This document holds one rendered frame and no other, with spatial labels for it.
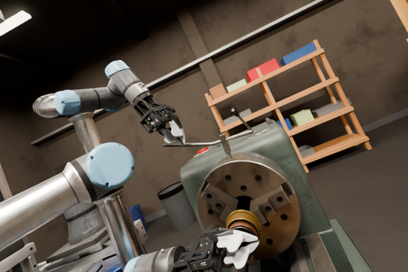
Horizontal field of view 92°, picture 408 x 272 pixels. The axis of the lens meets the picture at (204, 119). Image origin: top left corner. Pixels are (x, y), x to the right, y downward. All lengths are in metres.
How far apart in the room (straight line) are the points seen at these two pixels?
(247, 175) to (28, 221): 0.53
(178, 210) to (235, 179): 3.11
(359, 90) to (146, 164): 4.93
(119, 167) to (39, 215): 0.17
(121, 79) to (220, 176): 0.45
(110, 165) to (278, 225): 0.50
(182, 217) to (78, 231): 2.86
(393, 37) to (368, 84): 1.07
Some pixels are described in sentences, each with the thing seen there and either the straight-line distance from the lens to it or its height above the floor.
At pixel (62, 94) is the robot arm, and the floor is 1.63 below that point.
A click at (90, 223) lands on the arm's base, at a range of 1.02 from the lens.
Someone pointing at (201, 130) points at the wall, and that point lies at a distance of 4.51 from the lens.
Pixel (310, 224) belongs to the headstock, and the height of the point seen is 0.90.
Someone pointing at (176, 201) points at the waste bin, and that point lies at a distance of 3.67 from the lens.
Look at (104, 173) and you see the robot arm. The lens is 0.54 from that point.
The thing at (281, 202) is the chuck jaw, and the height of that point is 1.09.
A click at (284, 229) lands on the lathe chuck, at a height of 1.00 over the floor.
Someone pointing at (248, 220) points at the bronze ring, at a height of 1.11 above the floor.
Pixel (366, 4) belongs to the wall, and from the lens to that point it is 5.85.
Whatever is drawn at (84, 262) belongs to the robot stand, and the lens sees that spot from 1.06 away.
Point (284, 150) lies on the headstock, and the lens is 0.78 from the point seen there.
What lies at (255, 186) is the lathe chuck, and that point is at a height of 1.14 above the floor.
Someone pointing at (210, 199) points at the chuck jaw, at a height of 1.16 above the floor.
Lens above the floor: 1.35
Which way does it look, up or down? 4 degrees up
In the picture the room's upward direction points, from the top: 24 degrees counter-clockwise
